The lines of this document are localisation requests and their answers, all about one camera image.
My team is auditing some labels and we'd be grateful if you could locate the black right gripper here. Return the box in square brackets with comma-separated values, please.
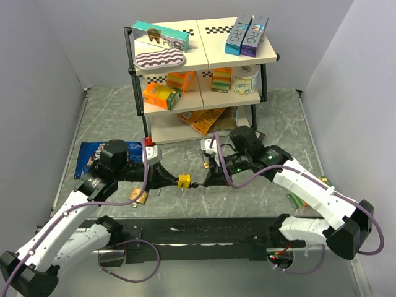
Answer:
[204, 150, 251, 186]

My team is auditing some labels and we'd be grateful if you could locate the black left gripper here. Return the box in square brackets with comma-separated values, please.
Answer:
[114, 160, 177, 192]

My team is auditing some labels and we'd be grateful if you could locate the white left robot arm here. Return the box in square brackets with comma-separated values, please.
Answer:
[1, 140, 179, 296]

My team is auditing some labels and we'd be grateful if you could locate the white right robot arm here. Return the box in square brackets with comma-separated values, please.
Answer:
[200, 126, 374, 260]

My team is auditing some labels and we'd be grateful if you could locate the large brass padlock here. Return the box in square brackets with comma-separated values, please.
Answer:
[129, 188, 149, 208]

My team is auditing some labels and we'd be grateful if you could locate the orange snack packet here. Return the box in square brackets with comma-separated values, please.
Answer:
[176, 108, 226, 136]

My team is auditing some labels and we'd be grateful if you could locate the brown seed bag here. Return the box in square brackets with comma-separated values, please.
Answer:
[211, 106, 238, 131]

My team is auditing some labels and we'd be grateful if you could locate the blue Doritos chip bag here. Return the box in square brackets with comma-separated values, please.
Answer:
[74, 141, 142, 179]

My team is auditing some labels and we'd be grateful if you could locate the orange sponge box front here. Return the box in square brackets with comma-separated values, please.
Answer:
[142, 82, 180, 110]

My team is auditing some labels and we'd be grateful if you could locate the orange sponge box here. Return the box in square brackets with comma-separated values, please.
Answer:
[142, 82, 180, 110]
[166, 71, 196, 93]

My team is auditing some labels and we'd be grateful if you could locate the beige three-tier shelf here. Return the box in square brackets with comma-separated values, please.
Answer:
[124, 17, 279, 144]

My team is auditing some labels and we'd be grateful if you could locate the orange sponge pack on table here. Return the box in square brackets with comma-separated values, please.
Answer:
[286, 176, 335, 210]

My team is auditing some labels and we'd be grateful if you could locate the colourful sponge stack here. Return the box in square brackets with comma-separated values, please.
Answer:
[211, 67, 232, 93]

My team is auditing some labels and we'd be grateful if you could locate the orange sponge box rear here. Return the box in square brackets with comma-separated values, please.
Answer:
[166, 71, 196, 93]

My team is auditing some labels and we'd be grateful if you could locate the toilet paper roll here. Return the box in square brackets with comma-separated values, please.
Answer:
[231, 65, 259, 96]

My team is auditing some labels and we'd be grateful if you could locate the blue toothpaste box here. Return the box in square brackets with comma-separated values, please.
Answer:
[225, 14, 253, 56]

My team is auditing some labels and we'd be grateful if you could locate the purple toothpaste box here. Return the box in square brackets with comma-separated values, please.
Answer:
[241, 15, 269, 57]

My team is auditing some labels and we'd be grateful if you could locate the teal toothpaste box lying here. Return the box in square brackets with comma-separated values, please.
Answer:
[131, 21, 189, 52]

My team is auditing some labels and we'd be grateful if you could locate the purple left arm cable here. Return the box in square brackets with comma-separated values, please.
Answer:
[0, 137, 149, 297]

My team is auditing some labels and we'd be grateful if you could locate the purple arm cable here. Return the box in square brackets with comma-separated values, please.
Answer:
[209, 131, 385, 256]
[0, 137, 149, 297]

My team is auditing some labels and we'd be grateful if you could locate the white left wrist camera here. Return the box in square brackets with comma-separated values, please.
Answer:
[144, 137, 162, 166]

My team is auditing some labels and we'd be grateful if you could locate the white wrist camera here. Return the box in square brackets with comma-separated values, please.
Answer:
[200, 139, 218, 155]
[144, 137, 162, 166]

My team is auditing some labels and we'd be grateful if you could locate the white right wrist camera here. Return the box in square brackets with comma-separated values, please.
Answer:
[200, 139, 218, 155]

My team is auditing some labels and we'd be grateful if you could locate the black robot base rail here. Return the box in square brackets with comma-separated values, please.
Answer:
[117, 217, 305, 264]

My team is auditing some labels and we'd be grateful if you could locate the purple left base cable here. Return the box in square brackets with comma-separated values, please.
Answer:
[97, 239, 161, 283]

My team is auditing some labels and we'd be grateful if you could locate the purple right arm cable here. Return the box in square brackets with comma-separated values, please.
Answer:
[209, 131, 385, 256]

